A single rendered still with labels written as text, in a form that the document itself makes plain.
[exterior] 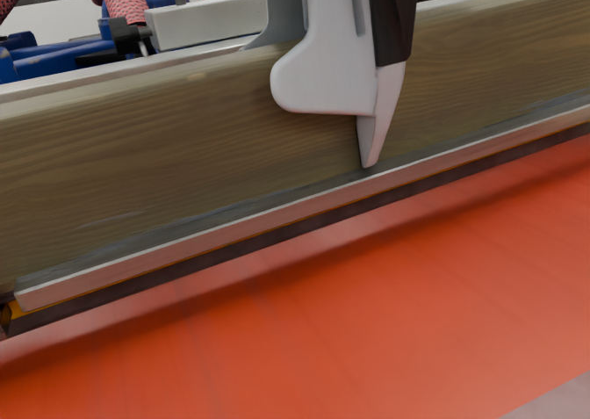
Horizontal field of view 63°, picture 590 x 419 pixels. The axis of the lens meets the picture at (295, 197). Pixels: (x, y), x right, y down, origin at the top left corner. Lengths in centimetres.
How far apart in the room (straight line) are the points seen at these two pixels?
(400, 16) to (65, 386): 20
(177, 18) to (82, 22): 386
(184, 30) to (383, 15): 30
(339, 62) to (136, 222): 11
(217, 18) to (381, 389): 38
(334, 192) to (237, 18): 30
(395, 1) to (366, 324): 13
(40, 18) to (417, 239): 417
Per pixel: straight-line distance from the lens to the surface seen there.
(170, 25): 48
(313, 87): 21
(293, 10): 26
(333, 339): 21
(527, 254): 26
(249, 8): 50
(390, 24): 21
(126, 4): 68
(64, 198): 22
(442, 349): 20
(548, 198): 32
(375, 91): 22
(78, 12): 434
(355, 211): 27
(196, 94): 21
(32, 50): 116
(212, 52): 44
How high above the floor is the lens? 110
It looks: 25 degrees down
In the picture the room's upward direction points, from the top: 9 degrees counter-clockwise
